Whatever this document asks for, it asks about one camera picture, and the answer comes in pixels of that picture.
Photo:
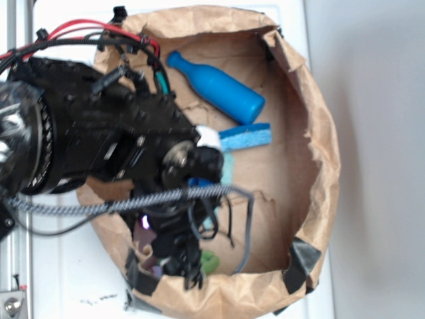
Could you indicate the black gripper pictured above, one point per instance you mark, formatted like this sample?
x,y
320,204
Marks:
x,y
170,236

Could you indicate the green plush animal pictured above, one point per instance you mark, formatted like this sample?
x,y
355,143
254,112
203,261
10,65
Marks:
x,y
209,262

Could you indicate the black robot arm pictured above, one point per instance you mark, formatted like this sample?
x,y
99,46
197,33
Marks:
x,y
63,122

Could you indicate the light teal cloth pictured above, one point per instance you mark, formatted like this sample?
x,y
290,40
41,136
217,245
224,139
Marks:
x,y
226,179

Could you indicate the brown paper bag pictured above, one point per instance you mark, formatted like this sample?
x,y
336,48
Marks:
x,y
295,179

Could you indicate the blue sponge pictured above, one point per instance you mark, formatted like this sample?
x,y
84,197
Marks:
x,y
248,136

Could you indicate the blue plastic bottle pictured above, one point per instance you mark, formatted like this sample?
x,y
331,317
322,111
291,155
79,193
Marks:
x,y
226,93

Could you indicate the aluminium frame rail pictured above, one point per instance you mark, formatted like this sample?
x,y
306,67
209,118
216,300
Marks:
x,y
16,248

